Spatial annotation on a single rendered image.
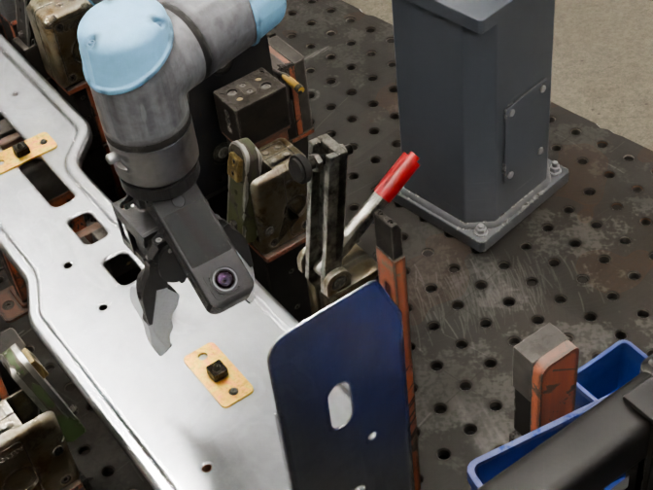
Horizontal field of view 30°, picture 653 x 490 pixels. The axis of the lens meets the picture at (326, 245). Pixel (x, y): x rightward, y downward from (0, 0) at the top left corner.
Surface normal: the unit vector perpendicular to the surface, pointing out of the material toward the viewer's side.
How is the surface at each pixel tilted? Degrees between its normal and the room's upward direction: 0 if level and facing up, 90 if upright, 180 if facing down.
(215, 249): 32
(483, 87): 90
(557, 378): 90
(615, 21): 0
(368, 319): 90
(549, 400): 90
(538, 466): 0
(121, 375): 0
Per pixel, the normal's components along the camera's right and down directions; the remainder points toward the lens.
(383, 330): 0.58, 0.53
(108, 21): -0.10, -0.70
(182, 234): 0.19, -0.30
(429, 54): -0.71, 0.54
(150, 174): 0.07, 0.70
